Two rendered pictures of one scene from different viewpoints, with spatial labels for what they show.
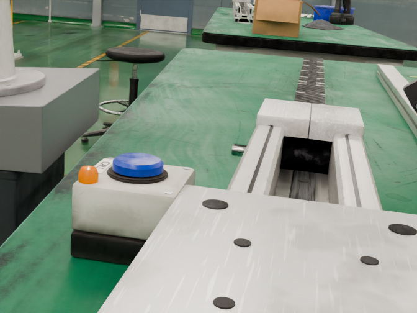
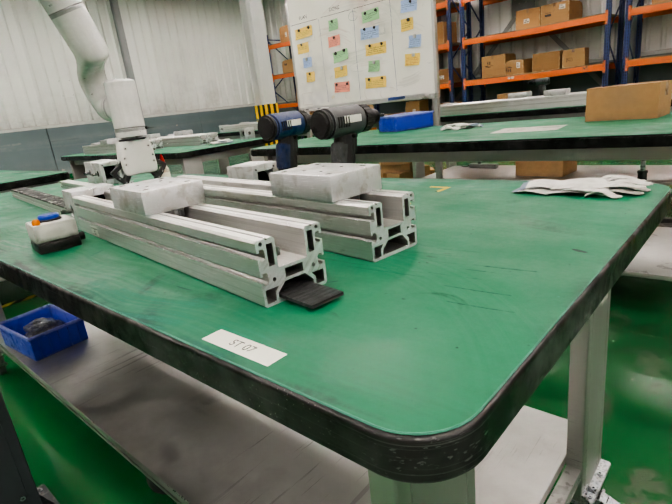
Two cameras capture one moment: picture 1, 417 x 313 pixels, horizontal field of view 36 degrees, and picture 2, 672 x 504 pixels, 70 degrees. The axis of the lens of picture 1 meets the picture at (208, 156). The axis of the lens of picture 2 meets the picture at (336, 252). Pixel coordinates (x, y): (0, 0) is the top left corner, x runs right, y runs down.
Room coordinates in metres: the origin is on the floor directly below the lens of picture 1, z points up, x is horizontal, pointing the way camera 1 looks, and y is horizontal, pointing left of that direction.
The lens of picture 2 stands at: (-0.63, 0.42, 1.01)
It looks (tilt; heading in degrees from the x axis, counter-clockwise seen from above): 17 degrees down; 312
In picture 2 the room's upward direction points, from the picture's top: 7 degrees counter-clockwise
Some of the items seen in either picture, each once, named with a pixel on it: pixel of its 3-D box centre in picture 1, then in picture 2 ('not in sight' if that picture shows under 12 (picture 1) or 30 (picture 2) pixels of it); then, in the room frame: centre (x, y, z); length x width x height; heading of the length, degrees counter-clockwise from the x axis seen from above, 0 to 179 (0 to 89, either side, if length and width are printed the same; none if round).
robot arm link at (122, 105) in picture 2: not in sight; (123, 104); (0.75, -0.31, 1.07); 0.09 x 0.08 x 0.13; 1
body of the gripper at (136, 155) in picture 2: not in sight; (136, 154); (0.74, -0.31, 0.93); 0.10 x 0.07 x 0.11; 82
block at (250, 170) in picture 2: not in sight; (250, 182); (0.39, -0.43, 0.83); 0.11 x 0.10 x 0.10; 92
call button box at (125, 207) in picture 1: (146, 209); (57, 232); (0.48, 0.05, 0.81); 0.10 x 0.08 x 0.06; 82
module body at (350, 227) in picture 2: not in sight; (250, 205); (0.15, -0.22, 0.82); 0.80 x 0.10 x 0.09; 172
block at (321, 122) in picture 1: (293, 155); (87, 206); (0.62, -0.09, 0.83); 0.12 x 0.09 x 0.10; 82
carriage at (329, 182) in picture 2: not in sight; (325, 188); (-0.09, -0.18, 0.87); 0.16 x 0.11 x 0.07; 172
